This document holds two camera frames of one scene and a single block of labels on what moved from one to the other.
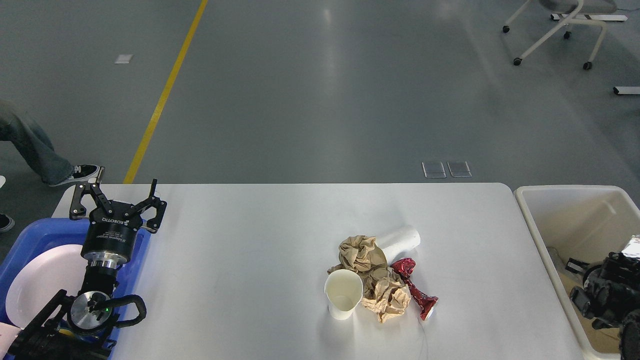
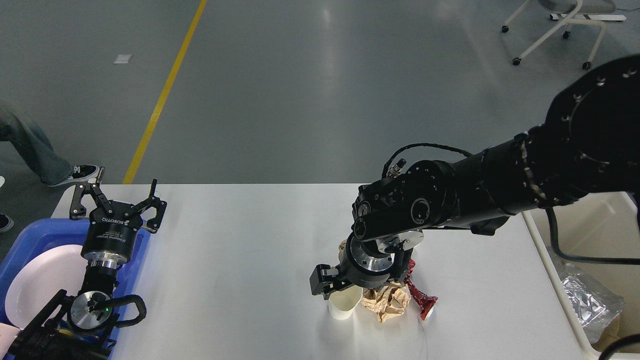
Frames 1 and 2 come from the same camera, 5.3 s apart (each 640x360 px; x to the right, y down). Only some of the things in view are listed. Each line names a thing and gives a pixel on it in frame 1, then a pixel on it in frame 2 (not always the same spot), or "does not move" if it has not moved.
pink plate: [41, 277] does not move
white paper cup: [344, 290] does not move
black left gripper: [110, 239] does not move
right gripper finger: [578, 295] to [323, 281]
